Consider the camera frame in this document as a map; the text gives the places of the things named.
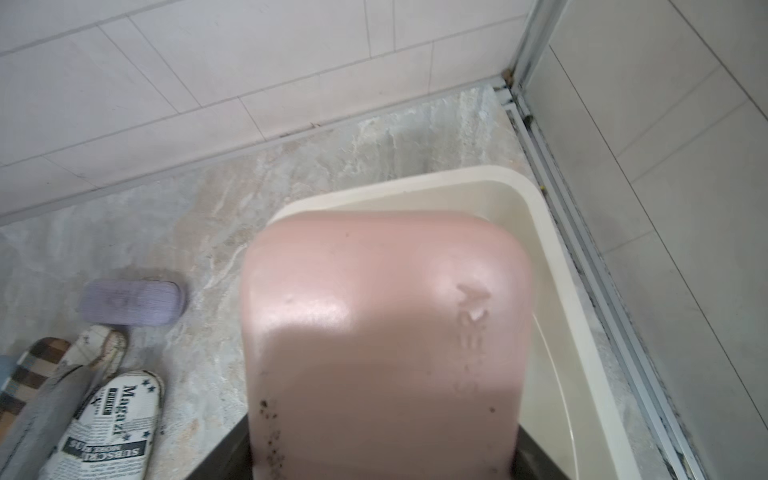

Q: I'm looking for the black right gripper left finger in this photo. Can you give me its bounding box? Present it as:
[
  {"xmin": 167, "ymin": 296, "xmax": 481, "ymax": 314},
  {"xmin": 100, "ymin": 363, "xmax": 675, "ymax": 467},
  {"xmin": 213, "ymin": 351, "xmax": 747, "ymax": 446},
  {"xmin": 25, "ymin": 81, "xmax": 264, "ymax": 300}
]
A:
[{"xmin": 186, "ymin": 415, "xmax": 254, "ymax": 480}]

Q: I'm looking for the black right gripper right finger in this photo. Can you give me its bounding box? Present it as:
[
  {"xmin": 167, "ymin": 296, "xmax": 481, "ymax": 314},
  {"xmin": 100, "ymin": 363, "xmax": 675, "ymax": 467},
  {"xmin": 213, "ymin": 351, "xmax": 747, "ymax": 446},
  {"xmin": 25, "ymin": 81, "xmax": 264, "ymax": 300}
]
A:
[{"xmin": 511, "ymin": 426, "xmax": 569, "ymax": 480}]

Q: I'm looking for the cream plastic storage box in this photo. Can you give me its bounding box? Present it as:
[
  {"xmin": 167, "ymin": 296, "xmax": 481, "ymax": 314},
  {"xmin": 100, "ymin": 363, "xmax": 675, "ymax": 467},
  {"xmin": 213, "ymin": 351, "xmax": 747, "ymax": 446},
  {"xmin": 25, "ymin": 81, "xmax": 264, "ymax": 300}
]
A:
[{"xmin": 272, "ymin": 166, "xmax": 641, "ymax": 479}]

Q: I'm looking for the pink case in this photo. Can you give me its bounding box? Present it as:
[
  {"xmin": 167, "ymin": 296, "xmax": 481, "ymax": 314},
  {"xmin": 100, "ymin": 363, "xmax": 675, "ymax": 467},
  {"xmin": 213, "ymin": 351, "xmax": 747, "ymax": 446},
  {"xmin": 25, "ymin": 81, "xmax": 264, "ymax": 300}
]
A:
[{"xmin": 241, "ymin": 211, "xmax": 534, "ymax": 479}]

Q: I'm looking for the magazine print glasses case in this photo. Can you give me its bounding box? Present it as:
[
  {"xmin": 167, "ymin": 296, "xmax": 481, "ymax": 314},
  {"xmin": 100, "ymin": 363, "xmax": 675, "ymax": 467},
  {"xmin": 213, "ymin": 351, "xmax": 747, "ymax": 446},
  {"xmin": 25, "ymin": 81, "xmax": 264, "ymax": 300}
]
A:
[{"xmin": 39, "ymin": 370, "xmax": 164, "ymax": 480}]

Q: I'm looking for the map print glasses case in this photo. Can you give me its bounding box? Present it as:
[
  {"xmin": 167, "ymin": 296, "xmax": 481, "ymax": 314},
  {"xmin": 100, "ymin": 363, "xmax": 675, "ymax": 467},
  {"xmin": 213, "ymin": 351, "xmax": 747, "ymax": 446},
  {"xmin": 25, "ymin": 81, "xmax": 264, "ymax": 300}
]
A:
[{"xmin": 58, "ymin": 325, "xmax": 128, "ymax": 386}]

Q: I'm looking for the plaid glasses case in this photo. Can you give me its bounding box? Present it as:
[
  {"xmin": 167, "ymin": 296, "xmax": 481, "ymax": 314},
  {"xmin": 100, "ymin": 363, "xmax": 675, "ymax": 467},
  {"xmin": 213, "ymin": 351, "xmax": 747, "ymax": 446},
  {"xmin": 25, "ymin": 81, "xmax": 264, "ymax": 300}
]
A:
[{"xmin": 1, "ymin": 337, "xmax": 71, "ymax": 440}]

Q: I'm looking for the light blue glasses case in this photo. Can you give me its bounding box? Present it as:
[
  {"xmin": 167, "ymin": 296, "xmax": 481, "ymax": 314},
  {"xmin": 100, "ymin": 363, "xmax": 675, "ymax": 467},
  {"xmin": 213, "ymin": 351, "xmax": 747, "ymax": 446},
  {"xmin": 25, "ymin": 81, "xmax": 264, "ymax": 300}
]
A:
[{"xmin": 0, "ymin": 355, "xmax": 17, "ymax": 388}]

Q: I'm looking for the light grey slit case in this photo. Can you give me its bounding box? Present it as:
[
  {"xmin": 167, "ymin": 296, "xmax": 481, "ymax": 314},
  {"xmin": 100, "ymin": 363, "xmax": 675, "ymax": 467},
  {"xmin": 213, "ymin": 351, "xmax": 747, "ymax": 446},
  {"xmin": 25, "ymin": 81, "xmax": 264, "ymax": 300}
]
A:
[{"xmin": 1, "ymin": 365, "xmax": 95, "ymax": 479}]

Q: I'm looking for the purple case near wall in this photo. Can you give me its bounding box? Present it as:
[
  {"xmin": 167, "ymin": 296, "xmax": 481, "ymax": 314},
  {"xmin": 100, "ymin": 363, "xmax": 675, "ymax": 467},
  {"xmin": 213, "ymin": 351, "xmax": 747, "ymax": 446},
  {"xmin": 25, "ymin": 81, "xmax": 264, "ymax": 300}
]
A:
[{"xmin": 79, "ymin": 279, "xmax": 186, "ymax": 326}]

